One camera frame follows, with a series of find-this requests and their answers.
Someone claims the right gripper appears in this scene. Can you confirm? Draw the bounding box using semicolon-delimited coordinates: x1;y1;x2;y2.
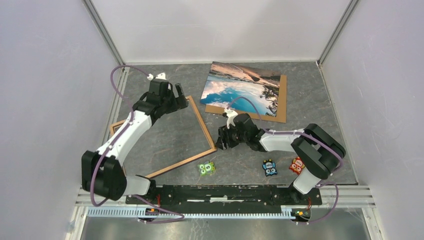
214;123;248;151

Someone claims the wooden picture frame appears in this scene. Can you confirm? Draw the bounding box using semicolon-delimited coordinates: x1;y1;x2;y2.
124;95;217;178

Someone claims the landscape photo print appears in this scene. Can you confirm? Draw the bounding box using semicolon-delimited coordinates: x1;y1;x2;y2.
200;61;287;122

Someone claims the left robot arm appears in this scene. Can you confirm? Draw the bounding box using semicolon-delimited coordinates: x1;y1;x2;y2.
81;78;188;204

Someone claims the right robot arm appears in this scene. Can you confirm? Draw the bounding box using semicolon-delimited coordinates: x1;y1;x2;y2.
215;113;347;204

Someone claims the green owl sticker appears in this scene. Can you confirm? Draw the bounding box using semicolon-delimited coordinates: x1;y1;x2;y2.
198;161;216;176

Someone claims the blue owl sticker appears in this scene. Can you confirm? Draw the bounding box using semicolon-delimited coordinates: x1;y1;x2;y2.
262;159;278;177

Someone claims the red owl sticker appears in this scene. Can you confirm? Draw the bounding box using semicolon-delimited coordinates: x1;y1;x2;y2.
289;157;306;175

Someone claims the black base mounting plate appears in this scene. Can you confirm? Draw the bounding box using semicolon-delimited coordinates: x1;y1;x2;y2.
143;184;323;214

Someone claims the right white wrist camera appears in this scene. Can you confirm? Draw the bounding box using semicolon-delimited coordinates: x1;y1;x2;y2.
223;108;239;129

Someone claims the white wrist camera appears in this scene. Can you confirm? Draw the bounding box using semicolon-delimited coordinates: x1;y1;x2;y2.
146;72;167;82
223;108;239;129

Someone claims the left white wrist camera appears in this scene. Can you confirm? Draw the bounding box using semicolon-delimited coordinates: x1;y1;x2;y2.
146;72;167;82

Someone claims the white slotted cable duct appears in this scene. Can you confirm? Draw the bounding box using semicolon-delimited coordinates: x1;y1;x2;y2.
87;206;295;220

